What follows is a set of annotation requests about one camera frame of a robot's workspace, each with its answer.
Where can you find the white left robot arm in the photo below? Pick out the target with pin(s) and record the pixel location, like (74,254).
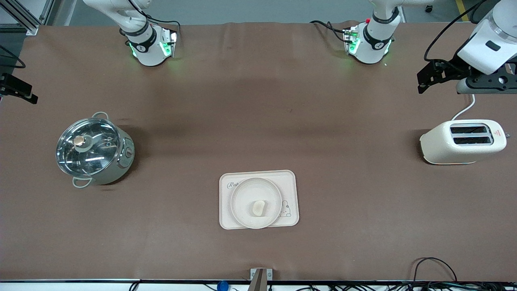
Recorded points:
(373,40)

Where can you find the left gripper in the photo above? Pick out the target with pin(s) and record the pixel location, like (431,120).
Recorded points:
(455,66)

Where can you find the glass pot lid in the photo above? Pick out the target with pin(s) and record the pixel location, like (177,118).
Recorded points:
(95,155)

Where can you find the cream round plate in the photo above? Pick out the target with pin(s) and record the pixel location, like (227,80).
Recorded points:
(246,198)

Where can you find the beige rabbit print tray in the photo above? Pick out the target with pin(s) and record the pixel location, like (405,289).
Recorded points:
(291,182)

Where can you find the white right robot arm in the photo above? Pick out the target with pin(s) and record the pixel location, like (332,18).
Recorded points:
(147,48)

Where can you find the brown table cover mat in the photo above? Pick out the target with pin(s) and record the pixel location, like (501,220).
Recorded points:
(282,101)

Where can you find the pale steamed bun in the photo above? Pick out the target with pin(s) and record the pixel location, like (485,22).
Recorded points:
(259,207)

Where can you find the cream two-slot toaster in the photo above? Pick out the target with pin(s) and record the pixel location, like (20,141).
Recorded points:
(448,147)

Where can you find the pale green electric pot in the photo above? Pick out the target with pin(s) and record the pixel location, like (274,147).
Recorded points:
(127,161)

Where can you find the aluminium frame profile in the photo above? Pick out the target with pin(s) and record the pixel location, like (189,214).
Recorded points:
(24,16)

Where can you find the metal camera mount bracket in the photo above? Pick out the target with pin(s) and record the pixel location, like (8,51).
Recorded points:
(260,281)

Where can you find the blue round cap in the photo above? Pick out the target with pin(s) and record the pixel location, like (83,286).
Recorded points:
(222,286)

